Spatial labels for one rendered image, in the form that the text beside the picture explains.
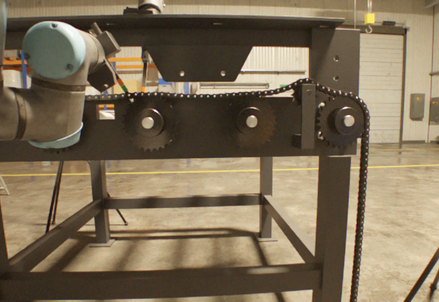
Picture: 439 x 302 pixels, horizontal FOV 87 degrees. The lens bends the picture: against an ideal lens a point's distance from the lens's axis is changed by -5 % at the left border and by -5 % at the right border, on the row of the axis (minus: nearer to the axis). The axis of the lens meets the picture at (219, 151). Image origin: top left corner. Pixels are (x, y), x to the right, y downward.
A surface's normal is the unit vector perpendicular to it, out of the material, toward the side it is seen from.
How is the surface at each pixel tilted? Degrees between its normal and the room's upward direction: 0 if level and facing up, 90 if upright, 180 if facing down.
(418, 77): 90
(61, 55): 98
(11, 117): 97
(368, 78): 90
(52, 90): 105
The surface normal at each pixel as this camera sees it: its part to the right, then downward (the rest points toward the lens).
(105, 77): 0.18, 0.32
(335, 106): 0.06, 0.11
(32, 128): 0.70, 0.61
